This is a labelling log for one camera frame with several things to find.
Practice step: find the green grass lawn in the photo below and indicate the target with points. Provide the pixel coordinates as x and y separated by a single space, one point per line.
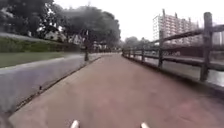
23 58

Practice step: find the reddish brown paved path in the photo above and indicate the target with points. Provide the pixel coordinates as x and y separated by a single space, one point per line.
116 90

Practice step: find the green hedge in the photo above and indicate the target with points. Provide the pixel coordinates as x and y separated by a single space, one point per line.
30 44

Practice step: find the row of dark trees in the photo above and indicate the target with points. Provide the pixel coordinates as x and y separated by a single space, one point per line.
83 23

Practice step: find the dark wooden railing fence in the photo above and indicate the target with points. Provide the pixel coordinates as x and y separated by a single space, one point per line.
204 50

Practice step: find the tall pale apartment building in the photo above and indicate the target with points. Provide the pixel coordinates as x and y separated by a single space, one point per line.
171 28

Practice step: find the pale house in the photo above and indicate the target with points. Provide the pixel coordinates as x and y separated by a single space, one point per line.
53 35

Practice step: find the robot's own part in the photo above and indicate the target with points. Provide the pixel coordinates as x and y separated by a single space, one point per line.
144 125
75 124

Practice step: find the low grey concrete wall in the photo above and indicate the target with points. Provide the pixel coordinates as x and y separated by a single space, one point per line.
30 78

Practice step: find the dark pole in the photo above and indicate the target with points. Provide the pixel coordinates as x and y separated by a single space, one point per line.
86 46

